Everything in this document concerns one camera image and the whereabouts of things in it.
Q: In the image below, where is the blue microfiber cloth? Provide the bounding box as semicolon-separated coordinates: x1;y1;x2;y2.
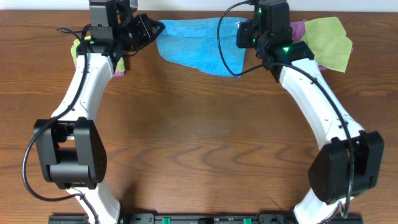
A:
156;17;246;77

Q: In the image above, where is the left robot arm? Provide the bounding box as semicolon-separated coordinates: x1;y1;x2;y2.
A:
29;1;165;223

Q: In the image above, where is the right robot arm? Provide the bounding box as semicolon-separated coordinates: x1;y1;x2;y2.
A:
237;2;384;223

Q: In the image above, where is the crumpled purple cloth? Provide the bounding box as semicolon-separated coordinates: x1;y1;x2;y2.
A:
289;19;354;72

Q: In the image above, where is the folded green cloth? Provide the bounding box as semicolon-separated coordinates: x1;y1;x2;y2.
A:
85;36;125;77

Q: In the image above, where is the folded purple cloth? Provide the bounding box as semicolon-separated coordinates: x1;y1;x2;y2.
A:
73;62;126;78

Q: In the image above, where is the crumpled green cloth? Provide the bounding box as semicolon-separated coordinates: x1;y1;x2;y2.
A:
300;16;353;73

